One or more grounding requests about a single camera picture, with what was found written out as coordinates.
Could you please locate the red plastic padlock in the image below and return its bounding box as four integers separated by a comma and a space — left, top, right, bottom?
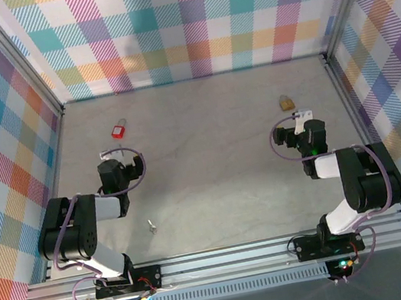
107, 116, 131, 141

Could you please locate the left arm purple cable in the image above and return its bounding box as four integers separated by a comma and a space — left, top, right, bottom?
37, 144, 171, 300

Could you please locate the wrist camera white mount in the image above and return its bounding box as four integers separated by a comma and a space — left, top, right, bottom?
99, 146, 126, 163
292, 109, 317, 135

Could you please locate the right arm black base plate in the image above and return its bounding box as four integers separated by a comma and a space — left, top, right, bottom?
292, 226, 367, 263

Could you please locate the long aluminium base rail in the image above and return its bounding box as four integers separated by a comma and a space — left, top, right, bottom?
19, 214, 401, 300

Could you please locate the brass padlock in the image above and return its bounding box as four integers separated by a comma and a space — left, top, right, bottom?
277, 93, 297, 113

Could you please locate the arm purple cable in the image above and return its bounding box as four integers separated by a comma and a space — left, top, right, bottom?
37, 144, 171, 300
265, 99, 401, 292

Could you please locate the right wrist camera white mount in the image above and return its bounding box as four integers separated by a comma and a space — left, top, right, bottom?
292, 109, 317, 135

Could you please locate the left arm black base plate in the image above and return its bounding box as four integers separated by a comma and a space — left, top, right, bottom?
92, 263, 165, 300

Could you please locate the aluminium side rail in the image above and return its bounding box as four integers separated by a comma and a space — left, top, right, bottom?
13, 106, 95, 283
321, 41, 401, 227

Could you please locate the grey slotted cable duct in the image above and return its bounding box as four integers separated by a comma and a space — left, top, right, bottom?
132, 264, 335, 300

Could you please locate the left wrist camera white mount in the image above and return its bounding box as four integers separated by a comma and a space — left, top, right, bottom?
99, 146, 126, 163

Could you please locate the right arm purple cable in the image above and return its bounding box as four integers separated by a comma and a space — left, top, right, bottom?
265, 99, 401, 292

